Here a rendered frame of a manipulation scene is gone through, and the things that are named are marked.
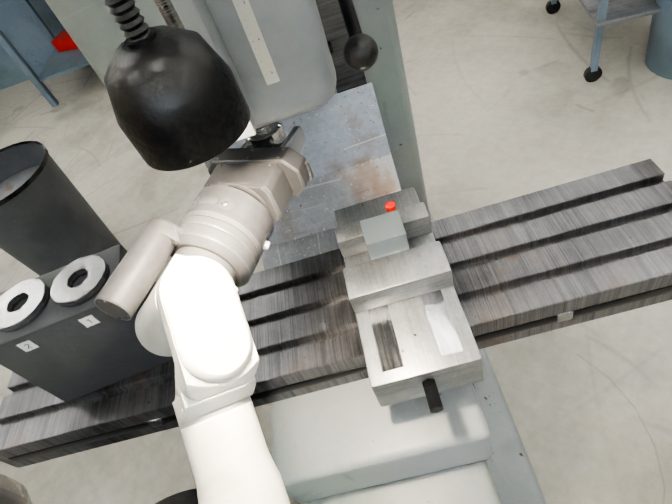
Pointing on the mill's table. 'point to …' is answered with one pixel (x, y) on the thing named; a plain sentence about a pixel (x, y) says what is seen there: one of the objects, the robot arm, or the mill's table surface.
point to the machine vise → (409, 315)
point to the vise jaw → (397, 277)
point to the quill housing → (274, 103)
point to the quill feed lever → (355, 49)
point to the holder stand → (70, 330)
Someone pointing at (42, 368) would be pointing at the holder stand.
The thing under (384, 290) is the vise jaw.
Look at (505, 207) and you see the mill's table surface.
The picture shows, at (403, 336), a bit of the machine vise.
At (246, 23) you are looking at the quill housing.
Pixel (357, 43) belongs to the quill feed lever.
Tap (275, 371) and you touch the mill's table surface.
